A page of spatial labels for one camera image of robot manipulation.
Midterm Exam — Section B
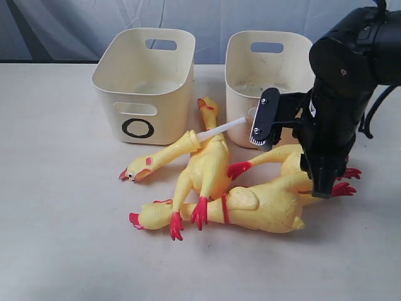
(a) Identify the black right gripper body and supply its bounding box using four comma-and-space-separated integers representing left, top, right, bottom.
275, 91, 357, 182

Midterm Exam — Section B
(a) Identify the headless rubber chicken body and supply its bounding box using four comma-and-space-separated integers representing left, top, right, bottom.
227, 144, 322, 206

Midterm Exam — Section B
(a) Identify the whole rubber chicken with collar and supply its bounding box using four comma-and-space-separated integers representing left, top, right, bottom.
128, 175, 358, 235

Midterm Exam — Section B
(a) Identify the broken chicken head with tube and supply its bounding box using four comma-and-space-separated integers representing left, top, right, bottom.
118, 117, 247, 182

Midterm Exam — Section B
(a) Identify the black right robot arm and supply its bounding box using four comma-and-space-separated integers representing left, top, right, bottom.
274, 1, 400, 198

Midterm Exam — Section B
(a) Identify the cream bin marked X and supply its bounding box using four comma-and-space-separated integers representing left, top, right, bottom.
225, 30, 315, 149

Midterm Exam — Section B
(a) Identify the cream bin marked O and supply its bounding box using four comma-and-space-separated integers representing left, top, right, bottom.
91, 28, 195, 145

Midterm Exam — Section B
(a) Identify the white backdrop curtain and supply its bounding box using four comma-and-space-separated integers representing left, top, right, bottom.
1, 1, 370, 64

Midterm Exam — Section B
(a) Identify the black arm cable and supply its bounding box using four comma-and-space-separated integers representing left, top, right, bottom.
358, 84, 398, 139

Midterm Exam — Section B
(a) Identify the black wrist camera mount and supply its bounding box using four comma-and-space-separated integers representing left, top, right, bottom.
249, 88, 280, 152

